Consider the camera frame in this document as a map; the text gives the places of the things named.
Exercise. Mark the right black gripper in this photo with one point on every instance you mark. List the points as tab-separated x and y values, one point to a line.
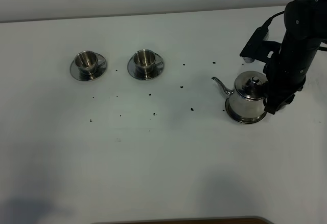
286	75

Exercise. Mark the stainless steel teapot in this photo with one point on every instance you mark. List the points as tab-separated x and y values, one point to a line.
245	103

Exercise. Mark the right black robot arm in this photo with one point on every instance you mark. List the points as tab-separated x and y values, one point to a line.
305	23

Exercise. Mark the right steel saucer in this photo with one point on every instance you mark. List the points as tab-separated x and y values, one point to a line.
137	74

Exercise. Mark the steel saucer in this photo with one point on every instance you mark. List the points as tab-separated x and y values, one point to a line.
80	76
137	74

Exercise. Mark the right steel teacup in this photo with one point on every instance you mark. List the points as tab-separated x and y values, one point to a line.
146	60

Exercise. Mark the steel teacup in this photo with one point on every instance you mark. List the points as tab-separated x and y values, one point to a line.
87	61
146	60

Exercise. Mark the left steel teacup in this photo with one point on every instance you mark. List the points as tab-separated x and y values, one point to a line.
87	61

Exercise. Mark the left steel saucer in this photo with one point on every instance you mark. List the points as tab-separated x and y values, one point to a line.
80	76

